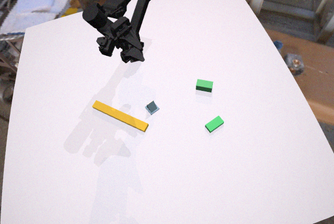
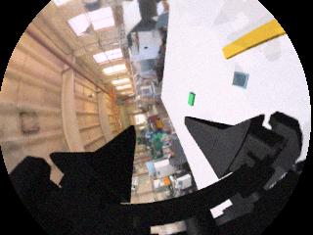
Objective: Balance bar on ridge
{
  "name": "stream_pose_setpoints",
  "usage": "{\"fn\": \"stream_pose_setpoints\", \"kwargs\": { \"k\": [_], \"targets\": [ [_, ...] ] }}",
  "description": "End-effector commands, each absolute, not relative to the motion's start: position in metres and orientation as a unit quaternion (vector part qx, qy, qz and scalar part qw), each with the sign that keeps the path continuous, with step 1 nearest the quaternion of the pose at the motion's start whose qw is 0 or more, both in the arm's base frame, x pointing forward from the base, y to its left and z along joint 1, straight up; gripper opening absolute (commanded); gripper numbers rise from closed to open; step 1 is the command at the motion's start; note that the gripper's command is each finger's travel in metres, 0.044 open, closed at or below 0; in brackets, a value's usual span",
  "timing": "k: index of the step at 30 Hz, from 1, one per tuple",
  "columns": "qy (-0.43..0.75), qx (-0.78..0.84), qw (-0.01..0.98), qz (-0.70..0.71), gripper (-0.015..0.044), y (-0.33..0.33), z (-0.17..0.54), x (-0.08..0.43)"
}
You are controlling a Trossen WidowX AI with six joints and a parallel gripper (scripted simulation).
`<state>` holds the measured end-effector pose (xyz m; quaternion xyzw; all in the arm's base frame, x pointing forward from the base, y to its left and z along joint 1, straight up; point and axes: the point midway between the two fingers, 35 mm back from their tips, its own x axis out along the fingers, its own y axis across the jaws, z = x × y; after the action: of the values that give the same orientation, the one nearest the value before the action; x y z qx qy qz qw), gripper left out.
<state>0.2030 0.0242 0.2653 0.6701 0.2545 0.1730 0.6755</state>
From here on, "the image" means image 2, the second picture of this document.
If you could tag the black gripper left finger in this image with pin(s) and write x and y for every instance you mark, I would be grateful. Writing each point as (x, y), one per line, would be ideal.
(112, 165)

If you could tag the yellow bar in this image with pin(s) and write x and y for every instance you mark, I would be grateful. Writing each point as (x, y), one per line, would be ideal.
(260, 35)

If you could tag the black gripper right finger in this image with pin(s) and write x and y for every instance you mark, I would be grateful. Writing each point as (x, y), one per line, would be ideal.
(221, 143)

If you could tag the green rectangular block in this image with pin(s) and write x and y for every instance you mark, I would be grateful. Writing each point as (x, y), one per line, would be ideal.
(192, 97)

